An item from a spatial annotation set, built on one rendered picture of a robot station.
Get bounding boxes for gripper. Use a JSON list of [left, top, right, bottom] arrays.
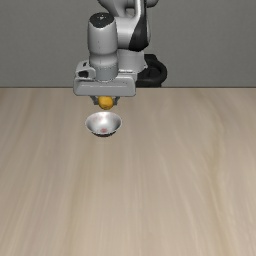
[[72, 59, 138, 105]]

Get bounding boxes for orange mango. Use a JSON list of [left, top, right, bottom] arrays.
[[98, 96, 114, 111]]

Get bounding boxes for silver bowl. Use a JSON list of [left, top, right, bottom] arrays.
[[84, 111, 123, 138]]

